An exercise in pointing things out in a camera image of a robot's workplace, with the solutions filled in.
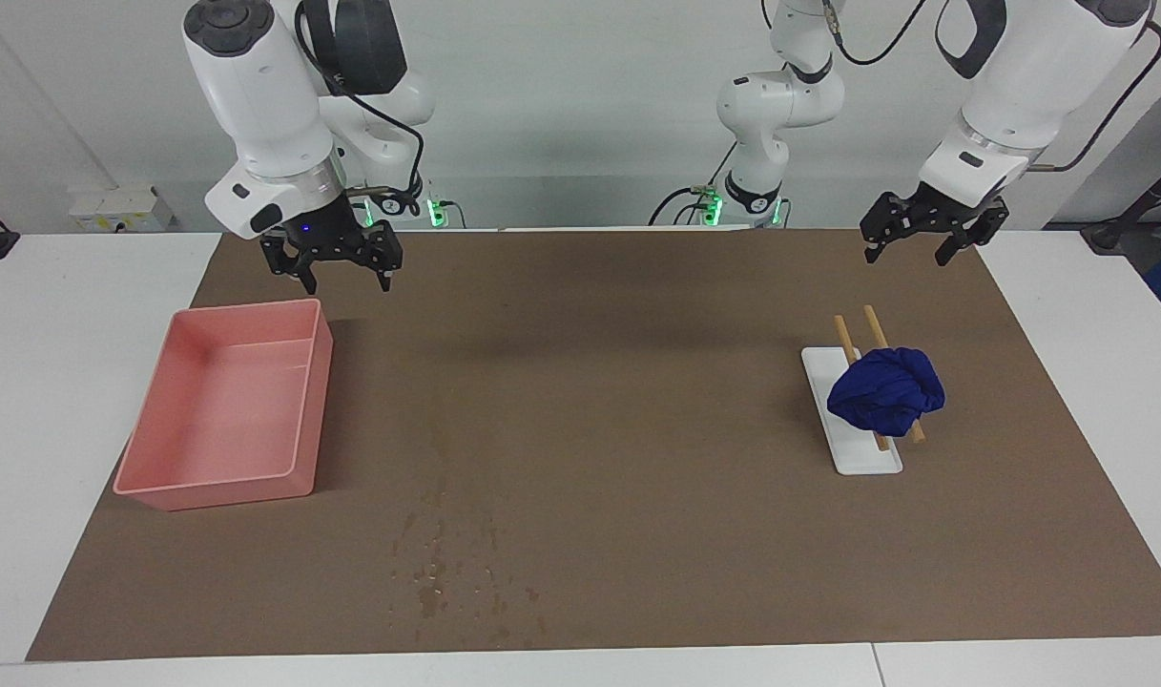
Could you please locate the black floor stand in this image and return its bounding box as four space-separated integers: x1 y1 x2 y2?
1081 153 1161 254

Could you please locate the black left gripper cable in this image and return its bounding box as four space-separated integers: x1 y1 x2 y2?
1026 19 1161 175

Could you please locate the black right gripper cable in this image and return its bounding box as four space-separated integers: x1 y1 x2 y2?
294 0 426 219

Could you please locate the black arm base cable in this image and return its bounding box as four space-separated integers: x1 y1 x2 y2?
649 141 738 227

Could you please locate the blue towel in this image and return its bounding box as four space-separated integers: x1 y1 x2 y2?
826 346 946 438

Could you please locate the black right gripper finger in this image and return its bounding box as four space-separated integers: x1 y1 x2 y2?
259 233 320 296
362 220 405 293

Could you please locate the brown table mat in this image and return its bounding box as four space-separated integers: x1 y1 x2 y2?
25 227 1161 662

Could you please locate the white socket box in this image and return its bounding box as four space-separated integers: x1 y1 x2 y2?
69 185 176 233

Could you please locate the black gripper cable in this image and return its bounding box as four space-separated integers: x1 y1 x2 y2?
294 0 426 219
1026 19 1161 175

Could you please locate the wooden rack rod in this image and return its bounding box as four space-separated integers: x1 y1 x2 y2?
834 315 891 452
862 304 926 445

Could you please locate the pink plastic bin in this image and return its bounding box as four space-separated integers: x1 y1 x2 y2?
113 298 335 512

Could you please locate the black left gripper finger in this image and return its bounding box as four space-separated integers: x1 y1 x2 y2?
934 199 1011 268
860 193 916 264

